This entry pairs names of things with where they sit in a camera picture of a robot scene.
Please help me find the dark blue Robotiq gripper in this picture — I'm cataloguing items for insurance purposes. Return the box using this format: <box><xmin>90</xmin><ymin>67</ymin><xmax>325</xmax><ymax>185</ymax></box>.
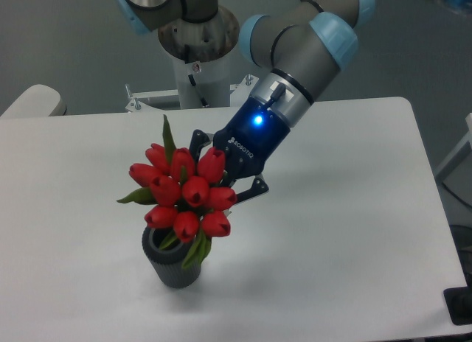
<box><xmin>189</xmin><ymin>97</ymin><xmax>290</xmax><ymax>204</ymax></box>

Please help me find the red tulip bouquet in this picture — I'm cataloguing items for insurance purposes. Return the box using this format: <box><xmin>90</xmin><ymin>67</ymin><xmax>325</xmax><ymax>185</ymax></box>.
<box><xmin>119</xmin><ymin>120</ymin><xmax>237</xmax><ymax>268</ymax></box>

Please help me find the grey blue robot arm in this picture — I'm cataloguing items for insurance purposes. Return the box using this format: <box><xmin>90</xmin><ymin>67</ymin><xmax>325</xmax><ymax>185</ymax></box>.
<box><xmin>116</xmin><ymin>0</ymin><xmax>375</xmax><ymax>202</ymax></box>

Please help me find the dark grey ribbed vase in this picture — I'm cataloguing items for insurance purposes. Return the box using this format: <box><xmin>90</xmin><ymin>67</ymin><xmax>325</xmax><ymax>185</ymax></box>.
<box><xmin>142</xmin><ymin>227</ymin><xmax>201</xmax><ymax>289</ymax></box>

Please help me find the beige chair armrest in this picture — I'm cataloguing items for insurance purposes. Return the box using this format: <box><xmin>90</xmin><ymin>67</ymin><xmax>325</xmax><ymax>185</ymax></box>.
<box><xmin>1</xmin><ymin>84</ymin><xmax>67</xmax><ymax>119</ymax></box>

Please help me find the white furniture at right edge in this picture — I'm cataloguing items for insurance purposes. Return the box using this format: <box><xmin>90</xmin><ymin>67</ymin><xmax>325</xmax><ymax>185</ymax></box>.
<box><xmin>434</xmin><ymin>114</ymin><xmax>471</xmax><ymax>184</ymax></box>

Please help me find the black device at table corner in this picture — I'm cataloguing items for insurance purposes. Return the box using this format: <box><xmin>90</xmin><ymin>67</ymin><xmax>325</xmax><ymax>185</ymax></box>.
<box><xmin>443</xmin><ymin>287</ymin><xmax>471</xmax><ymax>326</ymax></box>

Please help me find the white metal base frame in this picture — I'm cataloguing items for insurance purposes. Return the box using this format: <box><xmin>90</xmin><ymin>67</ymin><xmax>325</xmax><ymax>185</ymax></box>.
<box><xmin>125</xmin><ymin>74</ymin><xmax>259</xmax><ymax>113</ymax></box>

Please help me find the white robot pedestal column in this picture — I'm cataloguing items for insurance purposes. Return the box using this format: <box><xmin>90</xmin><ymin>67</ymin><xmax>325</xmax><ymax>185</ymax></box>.
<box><xmin>171</xmin><ymin>57</ymin><xmax>230</xmax><ymax>109</ymax></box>

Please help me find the black cable on pedestal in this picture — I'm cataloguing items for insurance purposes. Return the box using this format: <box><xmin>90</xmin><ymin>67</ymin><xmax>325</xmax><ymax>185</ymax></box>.
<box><xmin>187</xmin><ymin>74</ymin><xmax>210</xmax><ymax>108</ymax></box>

